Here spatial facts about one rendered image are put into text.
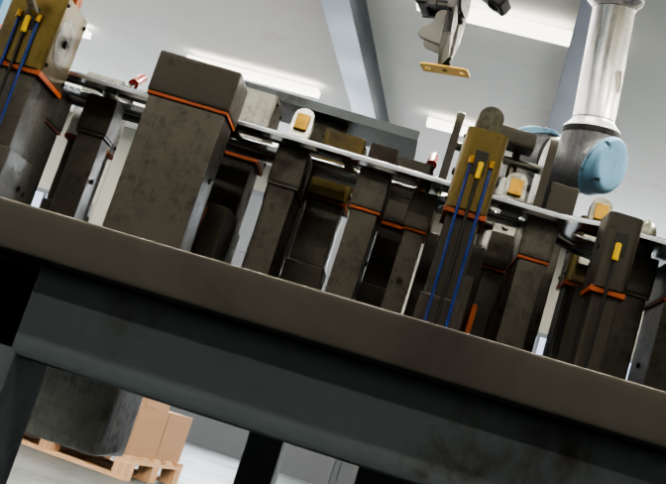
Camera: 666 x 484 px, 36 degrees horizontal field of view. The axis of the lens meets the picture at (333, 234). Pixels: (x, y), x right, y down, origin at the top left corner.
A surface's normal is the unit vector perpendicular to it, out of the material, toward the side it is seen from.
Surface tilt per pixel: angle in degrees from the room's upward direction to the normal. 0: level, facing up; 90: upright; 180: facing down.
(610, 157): 97
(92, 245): 90
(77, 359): 90
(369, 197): 90
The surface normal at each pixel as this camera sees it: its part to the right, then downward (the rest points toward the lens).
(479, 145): -0.03, -0.20
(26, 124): 0.95, 0.29
